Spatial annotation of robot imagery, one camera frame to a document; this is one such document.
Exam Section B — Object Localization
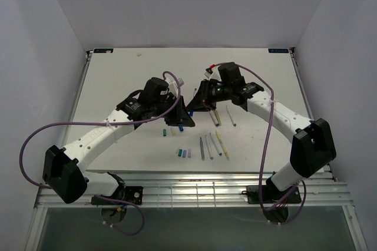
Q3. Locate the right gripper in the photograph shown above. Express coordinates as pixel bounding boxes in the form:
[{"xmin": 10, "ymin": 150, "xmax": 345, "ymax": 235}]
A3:
[{"xmin": 187, "ymin": 80, "xmax": 232, "ymax": 113}]

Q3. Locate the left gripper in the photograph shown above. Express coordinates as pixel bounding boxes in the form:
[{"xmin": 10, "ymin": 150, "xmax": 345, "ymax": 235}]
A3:
[{"xmin": 151, "ymin": 94, "xmax": 196, "ymax": 127}]

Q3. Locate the lavender capped white marker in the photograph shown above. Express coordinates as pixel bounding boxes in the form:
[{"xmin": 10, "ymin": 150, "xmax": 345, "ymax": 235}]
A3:
[{"xmin": 205, "ymin": 135, "xmax": 213, "ymax": 160}]

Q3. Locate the purple marker pen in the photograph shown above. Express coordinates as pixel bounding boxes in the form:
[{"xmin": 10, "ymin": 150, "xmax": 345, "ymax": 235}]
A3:
[{"xmin": 199, "ymin": 137, "xmax": 205, "ymax": 161}]

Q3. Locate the green capped marker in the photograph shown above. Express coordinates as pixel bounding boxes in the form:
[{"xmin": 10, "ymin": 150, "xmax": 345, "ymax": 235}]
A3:
[{"xmin": 226, "ymin": 105, "xmax": 237, "ymax": 127}]

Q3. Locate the teal white marker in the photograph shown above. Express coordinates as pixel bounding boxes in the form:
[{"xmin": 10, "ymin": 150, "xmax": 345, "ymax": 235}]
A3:
[{"xmin": 209, "ymin": 133, "xmax": 222, "ymax": 156}]

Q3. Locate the yellow highlighter pen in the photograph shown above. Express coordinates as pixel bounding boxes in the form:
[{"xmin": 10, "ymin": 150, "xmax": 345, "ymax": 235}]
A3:
[{"xmin": 215, "ymin": 130, "xmax": 230, "ymax": 161}]

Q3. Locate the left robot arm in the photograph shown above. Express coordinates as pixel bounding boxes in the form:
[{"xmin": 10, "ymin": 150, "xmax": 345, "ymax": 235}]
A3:
[{"xmin": 42, "ymin": 77, "xmax": 195, "ymax": 204}]

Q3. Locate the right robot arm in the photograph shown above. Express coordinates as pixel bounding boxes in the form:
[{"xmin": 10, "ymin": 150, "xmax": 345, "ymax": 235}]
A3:
[{"xmin": 187, "ymin": 62, "xmax": 336, "ymax": 202}]

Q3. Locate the right blue corner label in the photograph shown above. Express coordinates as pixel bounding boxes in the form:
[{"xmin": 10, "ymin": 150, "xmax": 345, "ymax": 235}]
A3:
[{"xmin": 268, "ymin": 48, "xmax": 289, "ymax": 54}]

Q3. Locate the blue corner label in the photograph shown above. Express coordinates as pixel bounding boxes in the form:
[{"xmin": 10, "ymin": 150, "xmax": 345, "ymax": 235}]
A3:
[
  {"xmin": 93, "ymin": 48, "xmax": 114, "ymax": 54},
  {"xmin": 268, "ymin": 48, "xmax": 289, "ymax": 54}
]

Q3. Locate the left blue corner label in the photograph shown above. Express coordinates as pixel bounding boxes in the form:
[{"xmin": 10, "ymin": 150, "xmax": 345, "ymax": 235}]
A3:
[{"xmin": 93, "ymin": 48, "xmax": 114, "ymax": 54}]

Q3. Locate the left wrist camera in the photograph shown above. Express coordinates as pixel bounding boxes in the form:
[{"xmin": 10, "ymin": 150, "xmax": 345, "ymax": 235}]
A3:
[{"xmin": 167, "ymin": 78, "xmax": 184, "ymax": 92}]

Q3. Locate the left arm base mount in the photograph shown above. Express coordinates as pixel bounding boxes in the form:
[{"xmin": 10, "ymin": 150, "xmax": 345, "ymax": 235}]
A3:
[{"xmin": 91, "ymin": 186, "xmax": 144, "ymax": 206}]

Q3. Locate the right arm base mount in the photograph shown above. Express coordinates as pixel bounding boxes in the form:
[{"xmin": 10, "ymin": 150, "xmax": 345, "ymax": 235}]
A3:
[{"xmin": 241, "ymin": 185, "xmax": 302, "ymax": 204}]

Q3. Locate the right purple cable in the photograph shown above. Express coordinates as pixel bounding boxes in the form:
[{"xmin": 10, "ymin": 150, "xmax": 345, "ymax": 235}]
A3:
[{"xmin": 213, "ymin": 62, "xmax": 307, "ymax": 225}]

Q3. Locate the purple cable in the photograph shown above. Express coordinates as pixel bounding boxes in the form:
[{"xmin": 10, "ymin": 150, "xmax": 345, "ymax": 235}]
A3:
[
  {"xmin": 19, "ymin": 70, "xmax": 181, "ymax": 236},
  {"xmin": 213, "ymin": 62, "xmax": 307, "ymax": 225}
]

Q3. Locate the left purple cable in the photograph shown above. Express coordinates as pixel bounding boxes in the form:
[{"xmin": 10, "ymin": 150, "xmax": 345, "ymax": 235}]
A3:
[{"xmin": 19, "ymin": 70, "xmax": 181, "ymax": 236}]

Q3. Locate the aluminium frame rail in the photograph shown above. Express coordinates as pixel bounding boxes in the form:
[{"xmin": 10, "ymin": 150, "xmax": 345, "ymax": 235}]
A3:
[{"xmin": 34, "ymin": 171, "xmax": 354, "ymax": 209}]

